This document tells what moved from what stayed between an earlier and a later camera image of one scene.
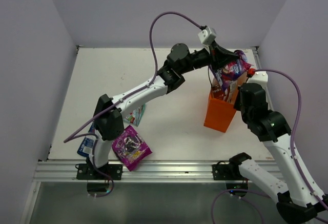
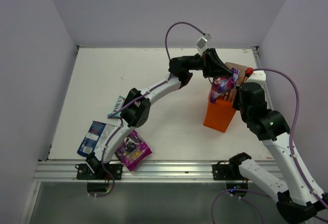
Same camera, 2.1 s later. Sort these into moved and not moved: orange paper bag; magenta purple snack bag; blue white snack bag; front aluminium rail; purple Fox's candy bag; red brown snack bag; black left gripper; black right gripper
Moved: red brown snack bag; purple Fox's candy bag; black left gripper
Not moved: front aluminium rail; orange paper bag; magenta purple snack bag; black right gripper; blue white snack bag
